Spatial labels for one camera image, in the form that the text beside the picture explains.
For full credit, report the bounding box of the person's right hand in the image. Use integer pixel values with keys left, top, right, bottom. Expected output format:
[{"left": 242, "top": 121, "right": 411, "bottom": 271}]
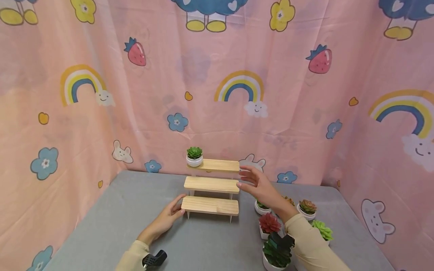
[{"left": 236, "top": 165, "right": 299, "bottom": 224}]

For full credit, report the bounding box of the dark green succulent small pot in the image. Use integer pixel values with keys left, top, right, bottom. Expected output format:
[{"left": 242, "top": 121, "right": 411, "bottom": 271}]
[{"left": 254, "top": 199, "right": 272, "bottom": 216}]

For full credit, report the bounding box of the person's right forearm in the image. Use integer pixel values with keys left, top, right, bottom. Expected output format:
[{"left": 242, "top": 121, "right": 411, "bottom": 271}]
[{"left": 284, "top": 213, "right": 352, "bottom": 271}]

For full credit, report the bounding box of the wooden three-tier shelf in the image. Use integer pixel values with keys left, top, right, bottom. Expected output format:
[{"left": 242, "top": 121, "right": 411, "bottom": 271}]
[{"left": 180, "top": 158, "right": 241, "bottom": 224}]

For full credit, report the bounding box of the small green succulent white pot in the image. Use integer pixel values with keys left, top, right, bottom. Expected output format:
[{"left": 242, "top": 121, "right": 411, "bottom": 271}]
[{"left": 186, "top": 147, "right": 204, "bottom": 167}]

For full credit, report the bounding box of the brown-green succulent white pot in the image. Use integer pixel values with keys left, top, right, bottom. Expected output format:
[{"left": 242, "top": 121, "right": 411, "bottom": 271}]
[{"left": 296, "top": 199, "right": 318, "bottom": 221}]

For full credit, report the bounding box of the large dark green succulent pot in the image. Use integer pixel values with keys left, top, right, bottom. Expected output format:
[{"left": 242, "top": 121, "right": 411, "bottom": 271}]
[{"left": 261, "top": 236, "right": 294, "bottom": 271}]

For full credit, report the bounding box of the person's left hand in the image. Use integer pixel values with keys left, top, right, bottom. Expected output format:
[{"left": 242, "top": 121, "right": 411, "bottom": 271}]
[{"left": 136, "top": 194, "right": 187, "bottom": 246}]

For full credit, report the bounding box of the red succulent white pot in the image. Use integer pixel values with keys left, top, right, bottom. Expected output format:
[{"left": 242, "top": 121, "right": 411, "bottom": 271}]
[{"left": 258, "top": 213, "right": 282, "bottom": 241}]

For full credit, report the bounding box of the light green succulent pot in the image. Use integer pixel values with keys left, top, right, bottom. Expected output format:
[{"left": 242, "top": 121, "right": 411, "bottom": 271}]
[{"left": 311, "top": 220, "right": 334, "bottom": 246}]

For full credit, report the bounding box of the person's left forearm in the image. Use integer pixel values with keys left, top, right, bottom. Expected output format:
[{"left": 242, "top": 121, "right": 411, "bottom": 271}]
[{"left": 115, "top": 240, "right": 150, "bottom": 271}]

